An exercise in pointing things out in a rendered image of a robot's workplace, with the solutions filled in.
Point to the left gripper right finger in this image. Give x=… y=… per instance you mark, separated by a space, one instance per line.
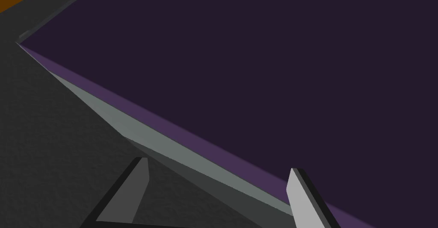
x=306 y=204

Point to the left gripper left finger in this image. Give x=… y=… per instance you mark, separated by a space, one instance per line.
x=123 y=197

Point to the dark purple table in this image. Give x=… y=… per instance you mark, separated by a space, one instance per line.
x=239 y=67

